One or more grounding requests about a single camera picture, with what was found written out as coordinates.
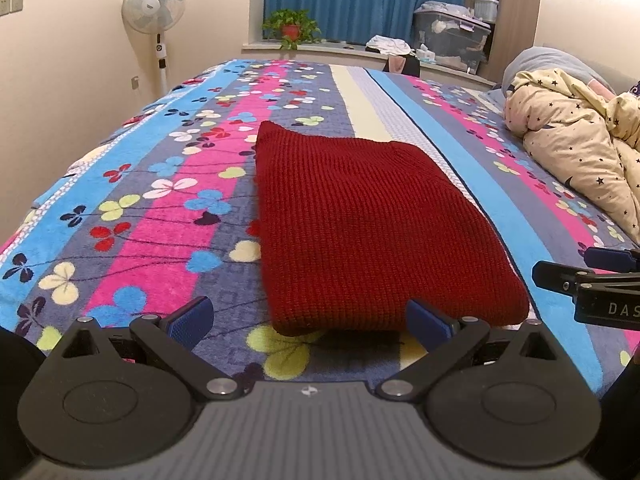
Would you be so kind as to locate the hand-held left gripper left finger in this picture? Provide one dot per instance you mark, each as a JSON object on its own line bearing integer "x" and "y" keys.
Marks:
{"x": 192, "y": 317}

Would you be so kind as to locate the grey pillow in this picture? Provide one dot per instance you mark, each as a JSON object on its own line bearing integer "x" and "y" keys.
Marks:
{"x": 550, "y": 60}

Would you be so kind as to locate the black bag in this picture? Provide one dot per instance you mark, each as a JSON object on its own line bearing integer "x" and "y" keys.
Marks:
{"x": 412, "y": 66}

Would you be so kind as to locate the white tissue packet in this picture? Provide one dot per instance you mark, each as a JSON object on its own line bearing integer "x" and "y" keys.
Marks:
{"x": 426, "y": 52}

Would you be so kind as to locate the flower-printed striped blanket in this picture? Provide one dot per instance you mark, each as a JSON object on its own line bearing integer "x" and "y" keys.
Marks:
{"x": 165, "y": 200}

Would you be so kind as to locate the window sill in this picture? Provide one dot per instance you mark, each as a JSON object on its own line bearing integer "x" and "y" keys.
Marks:
{"x": 325, "y": 49}

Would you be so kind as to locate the small clear storage box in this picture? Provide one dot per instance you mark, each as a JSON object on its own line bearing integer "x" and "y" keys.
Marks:
{"x": 486, "y": 10}

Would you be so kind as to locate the white standing fan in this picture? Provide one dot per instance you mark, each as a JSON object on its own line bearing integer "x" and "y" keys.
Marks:
{"x": 152, "y": 2}

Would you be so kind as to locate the wooden shelf unit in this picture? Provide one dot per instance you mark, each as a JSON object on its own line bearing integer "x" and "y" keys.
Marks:
{"x": 520, "y": 10}

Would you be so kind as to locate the large clear storage box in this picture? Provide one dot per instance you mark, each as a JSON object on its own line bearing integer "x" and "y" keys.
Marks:
{"x": 450, "y": 30}

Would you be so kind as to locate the white folded clothes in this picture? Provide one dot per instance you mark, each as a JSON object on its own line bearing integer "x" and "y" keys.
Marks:
{"x": 387, "y": 46}

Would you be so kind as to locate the red knitted sweater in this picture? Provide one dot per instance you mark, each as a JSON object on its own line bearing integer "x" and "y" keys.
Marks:
{"x": 375, "y": 235}

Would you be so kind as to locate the pink bag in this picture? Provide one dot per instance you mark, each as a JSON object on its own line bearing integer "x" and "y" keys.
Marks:
{"x": 396, "y": 64}

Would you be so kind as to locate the cream star-printed duvet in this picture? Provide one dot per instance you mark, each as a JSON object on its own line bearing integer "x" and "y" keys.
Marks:
{"x": 575, "y": 140}

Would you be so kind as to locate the wall switch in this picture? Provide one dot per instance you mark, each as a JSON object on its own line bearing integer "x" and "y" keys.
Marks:
{"x": 17, "y": 2}
{"x": 4, "y": 6}

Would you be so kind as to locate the potted green plant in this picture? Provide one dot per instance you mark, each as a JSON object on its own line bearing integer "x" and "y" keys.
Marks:
{"x": 292, "y": 25}

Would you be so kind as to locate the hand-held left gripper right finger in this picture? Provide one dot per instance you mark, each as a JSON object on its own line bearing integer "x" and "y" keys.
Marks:
{"x": 430, "y": 322}

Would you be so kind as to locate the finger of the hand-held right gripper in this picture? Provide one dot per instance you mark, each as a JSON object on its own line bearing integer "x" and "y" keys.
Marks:
{"x": 560, "y": 275}
{"x": 610, "y": 259}

